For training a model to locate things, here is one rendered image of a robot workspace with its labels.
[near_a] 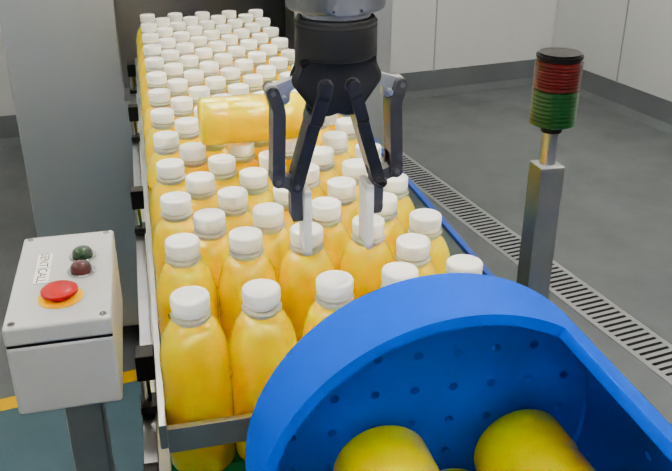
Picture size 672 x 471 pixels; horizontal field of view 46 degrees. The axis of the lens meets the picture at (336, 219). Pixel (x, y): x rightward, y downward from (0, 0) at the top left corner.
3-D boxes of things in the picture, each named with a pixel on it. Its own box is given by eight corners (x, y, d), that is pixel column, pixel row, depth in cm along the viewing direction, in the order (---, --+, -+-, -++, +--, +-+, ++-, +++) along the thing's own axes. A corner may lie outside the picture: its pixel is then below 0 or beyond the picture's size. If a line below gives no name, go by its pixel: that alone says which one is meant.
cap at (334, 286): (308, 297, 83) (308, 282, 82) (330, 282, 85) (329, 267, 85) (339, 308, 81) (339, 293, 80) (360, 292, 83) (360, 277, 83)
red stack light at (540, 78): (545, 95, 106) (549, 66, 104) (524, 83, 111) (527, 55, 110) (589, 92, 107) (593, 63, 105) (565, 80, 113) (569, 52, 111)
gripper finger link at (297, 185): (337, 84, 72) (322, 81, 71) (303, 197, 76) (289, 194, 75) (327, 74, 75) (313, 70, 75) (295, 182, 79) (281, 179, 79)
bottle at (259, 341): (270, 477, 85) (264, 328, 77) (223, 449, 89) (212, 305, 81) (312, 441, 90) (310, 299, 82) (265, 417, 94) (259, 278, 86)
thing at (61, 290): (40, 308, 78) (38, 298, 77) (43, 290, 81) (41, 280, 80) (78, 304, 79) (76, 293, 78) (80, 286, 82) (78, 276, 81)
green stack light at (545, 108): (541, 131, 108) (545, 96, 106) (520, 117, 113) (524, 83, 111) (584, 128, 109) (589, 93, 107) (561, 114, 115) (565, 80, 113)
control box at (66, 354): (18, 416, 79) (0, 327, 74) (37, 312, 96) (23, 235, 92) (123, 401, 81) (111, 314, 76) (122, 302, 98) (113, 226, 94)
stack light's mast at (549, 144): (537, 173, 110) (550, 58, 104) (517, 157, 116) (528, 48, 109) (578, 169, 112) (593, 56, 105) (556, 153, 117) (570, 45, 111)
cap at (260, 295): (263, 318, 79) (262, 302, 78) (234, 305, 81) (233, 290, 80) (288, 302, 82) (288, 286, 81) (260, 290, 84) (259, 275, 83)
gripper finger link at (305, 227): (311, 191, 76) (304, 192, 76) (312, 256, 79) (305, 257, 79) (305, 179, 79) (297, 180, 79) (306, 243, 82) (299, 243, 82)
